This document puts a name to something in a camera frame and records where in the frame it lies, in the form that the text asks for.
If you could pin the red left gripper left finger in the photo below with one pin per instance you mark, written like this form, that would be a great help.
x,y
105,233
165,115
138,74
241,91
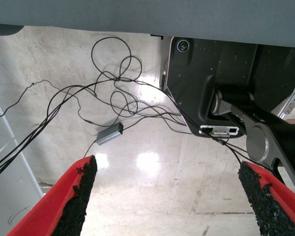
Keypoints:
x,y
49,206

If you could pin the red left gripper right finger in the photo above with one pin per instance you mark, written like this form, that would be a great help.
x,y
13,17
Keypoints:
x,y
277,206

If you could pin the black cylindrical machine part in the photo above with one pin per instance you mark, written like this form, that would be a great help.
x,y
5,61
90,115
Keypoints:
x,y
290,132

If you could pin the small black box green light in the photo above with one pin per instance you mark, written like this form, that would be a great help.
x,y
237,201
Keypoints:
x,y
109,134

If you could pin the black cylinder silver cap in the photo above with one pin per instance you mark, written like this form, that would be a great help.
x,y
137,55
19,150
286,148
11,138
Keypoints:
x,y
236,94

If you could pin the grey metal plate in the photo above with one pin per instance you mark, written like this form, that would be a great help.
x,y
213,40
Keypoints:
x,y
186,73

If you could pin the small usb plug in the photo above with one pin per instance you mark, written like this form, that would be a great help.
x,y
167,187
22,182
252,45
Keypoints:
x,y
163,77

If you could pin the dark grey table cloth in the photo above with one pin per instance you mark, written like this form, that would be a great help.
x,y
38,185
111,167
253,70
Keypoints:
x,y
137,14

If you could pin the aluminium frame post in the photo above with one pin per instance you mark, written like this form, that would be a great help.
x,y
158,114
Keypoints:
x,y
282,110
17,209

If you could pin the black metal frame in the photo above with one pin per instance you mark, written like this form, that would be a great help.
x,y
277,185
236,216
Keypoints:
x,y
256,143

